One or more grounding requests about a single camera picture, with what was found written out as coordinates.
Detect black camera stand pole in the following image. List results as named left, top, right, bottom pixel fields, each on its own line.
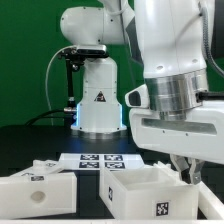
left=66, top=59, right=80, bottom=107

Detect white L-shaped obstacle frame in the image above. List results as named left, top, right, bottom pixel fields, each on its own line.
left=198, top=182, right=224, bottom=220

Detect grey camera cable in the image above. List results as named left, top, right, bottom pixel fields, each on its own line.
left=44, top=45, right=73, bottom=127

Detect white marker base sheet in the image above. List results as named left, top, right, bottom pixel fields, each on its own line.
left=59, top=153, right=144, bottom=170

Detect white cabinet body box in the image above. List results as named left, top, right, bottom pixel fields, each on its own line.
left=99, top=167, right=199, bottom=220

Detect white cabinet top block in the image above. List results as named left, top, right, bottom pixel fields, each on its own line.
left=0, top=173, right=77, bottom=219

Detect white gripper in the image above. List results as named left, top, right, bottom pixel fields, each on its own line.
left=129, top=101, right=224, bottom=185

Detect black base cables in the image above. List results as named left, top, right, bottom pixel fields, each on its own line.
left=24, top=107, right=78, bottom=127

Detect grey arm hose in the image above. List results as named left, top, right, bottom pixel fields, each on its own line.
left=198, top=1, right=224, bottom=79

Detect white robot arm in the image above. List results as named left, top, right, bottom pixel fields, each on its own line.
left=125, top=0, right=224, bottom=184

